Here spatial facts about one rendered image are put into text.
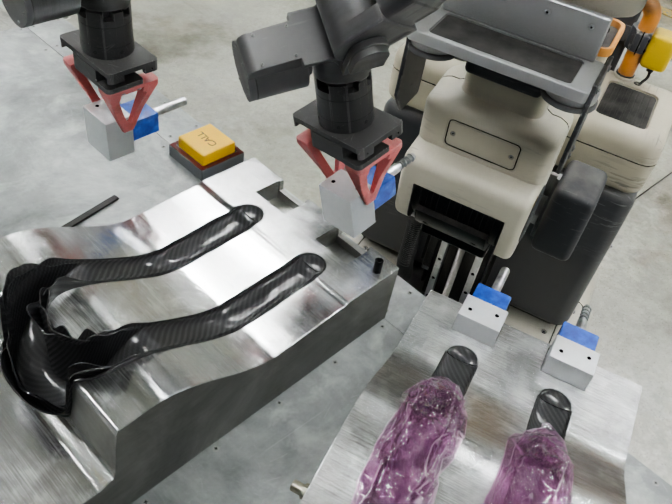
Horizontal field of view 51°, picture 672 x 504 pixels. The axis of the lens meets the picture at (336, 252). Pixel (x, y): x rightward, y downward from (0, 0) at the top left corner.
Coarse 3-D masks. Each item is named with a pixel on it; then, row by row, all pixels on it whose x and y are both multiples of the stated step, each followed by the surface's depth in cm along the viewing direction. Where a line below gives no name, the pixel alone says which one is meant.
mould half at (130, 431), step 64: (192, 192) 87; (0, 256) 69; (64, 256) 71; (128, 256) 77; (256, 256) 81; (0, 320) 69; (64, 320) 65; (128, 320) 67; (256, 320) 74; (320, 320) 75; (0, 384) 67; (128, 384) 61; (192, 384) 63; (256, 384) 72; (0, 448) 63; (64, 448) 64; (128, 448) 61; (192, 448) 70
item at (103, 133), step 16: (96, 112) 84; (128, 112) 87; (144, 112) 87; (160, 112) 90; (96, 128) 85; (112, 128) 83; (144, 128) 88; (96, 144) 87; (112, 144) 85; (128, 144) 87; (112, 160) 86
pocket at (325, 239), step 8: (328, 232) 85; (336, 232) 87; (320, 240) 85; (328, 240) 86; (336, 240) 87; (344, 240) 86; (328, 248) 87; (336, 248) 87; (344, 248) 87; (352, 248) 86; (360, 248) 86; (344, 256) 86; (352, 256) 86
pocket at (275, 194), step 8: (272, 184) 90; (280, 184) 91; (256, 192) 89; (264, 192) 90; (272, 192) 91; (280, 192) 92; (272, 200) 92; (280, 200) 92; (288, 200) 91; (296, 200) 91; (280, 208) 91; (288, 208) 91
